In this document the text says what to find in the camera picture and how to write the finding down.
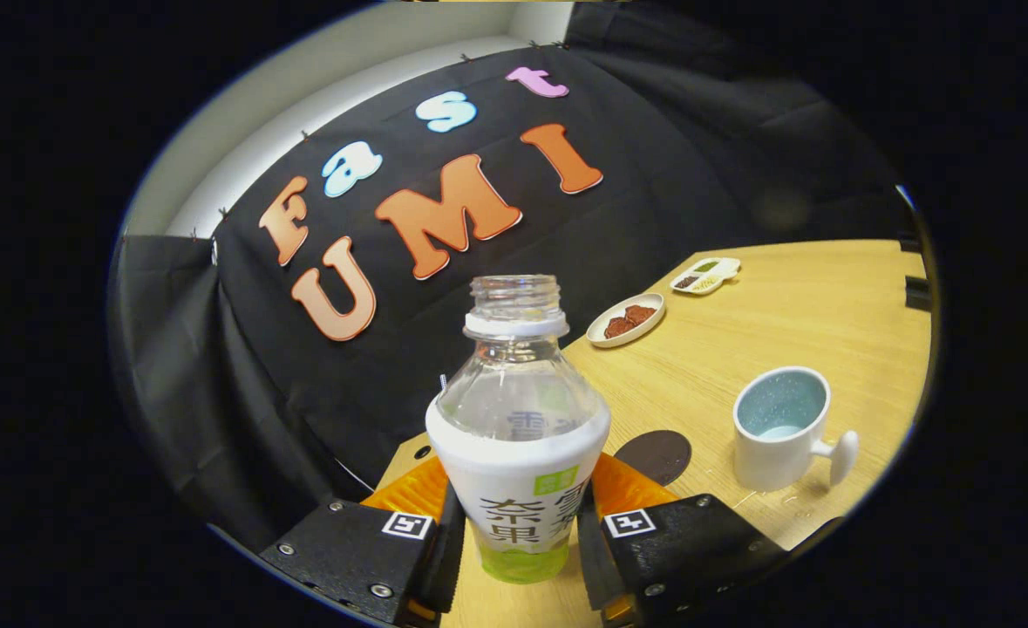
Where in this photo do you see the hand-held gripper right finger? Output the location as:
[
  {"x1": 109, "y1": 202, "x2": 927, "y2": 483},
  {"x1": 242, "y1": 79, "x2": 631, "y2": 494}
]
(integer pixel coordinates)
[{"x1": 576, "y1": 452, "x2": 789, "y2": 627}]

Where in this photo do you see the pile of dark red food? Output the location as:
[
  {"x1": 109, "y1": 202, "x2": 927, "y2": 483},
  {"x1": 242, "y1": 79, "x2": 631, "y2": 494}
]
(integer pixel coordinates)
[{"x1": 603, "y1": 304, "x2": 657, "y2": 340}]

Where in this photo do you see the white divided tray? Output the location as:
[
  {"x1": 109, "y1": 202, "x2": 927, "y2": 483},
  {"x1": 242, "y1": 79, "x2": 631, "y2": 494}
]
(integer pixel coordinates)
[{"x1": 670, "y1": 256, "x2": 742, "y2": 297}]

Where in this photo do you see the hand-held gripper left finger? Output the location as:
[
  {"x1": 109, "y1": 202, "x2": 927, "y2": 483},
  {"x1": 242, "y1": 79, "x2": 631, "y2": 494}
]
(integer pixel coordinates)
[{"x1": 259, "y1": 454, "x2": 466, "y2": 627}]

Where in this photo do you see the wooden table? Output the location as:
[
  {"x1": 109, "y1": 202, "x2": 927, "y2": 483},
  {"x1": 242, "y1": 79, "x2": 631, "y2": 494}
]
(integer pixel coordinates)
[{"x1": 374, "y1": 239, "x2": 933, "y2": 628}]

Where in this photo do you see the clear bottle with white label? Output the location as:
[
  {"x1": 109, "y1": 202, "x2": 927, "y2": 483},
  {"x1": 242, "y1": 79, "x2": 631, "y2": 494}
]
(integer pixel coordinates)
[{"x1": 425, "y1": 274, "x2": 612, "y2": 585}]

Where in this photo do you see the white cup with blue inside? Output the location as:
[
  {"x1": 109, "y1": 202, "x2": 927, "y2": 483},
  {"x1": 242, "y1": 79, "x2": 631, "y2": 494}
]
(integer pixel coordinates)
[{"x1": 732, "y1": 366, "x2": 861, "y2": 493}]

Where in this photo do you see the dark brown round coaster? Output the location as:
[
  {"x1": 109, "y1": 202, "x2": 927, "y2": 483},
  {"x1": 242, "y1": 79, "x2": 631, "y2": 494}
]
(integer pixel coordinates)
[{"x1": 614, "y1": 429, "x2": 692, "y2": 487}]

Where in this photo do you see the round cream plate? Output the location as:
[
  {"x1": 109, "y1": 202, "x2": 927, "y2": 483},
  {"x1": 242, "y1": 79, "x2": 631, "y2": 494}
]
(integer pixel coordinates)
[{"x1": 585, "y1": 292, "x2": 667, "y2": 349}]

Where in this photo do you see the thin white cable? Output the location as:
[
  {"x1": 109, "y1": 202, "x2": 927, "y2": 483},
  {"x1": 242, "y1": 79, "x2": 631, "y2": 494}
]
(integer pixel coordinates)
[{"x1": 334, "y1": 457, "x2": 376, "y2": 492}]

